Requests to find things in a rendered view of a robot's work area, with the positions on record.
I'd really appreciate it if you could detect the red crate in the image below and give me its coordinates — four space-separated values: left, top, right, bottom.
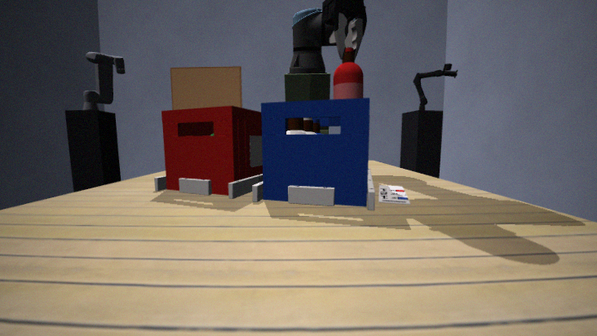
161 106 263 196

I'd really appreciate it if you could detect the white paper pick list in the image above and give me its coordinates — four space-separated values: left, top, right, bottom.
378 185 410 205

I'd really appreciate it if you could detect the white bottle with grey label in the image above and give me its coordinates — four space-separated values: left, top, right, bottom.
303 117 316 135
286 118 309 135

